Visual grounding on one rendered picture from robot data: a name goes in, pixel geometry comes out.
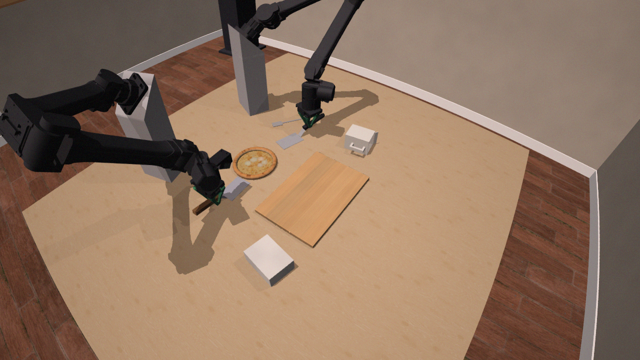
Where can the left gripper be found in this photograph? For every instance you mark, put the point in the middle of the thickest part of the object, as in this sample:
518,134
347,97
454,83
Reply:
306,111

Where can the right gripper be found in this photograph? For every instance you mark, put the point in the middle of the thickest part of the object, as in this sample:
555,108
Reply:
211,194

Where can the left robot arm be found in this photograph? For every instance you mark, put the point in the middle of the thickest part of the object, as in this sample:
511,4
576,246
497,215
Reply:
271,15

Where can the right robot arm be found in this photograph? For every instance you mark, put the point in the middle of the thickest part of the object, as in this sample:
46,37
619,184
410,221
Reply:
55,138

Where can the wooden cutting board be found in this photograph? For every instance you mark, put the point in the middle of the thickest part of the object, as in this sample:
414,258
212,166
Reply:
309,201

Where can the round cheese pizza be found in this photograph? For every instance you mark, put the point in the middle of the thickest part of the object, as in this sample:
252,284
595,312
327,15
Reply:
254,163

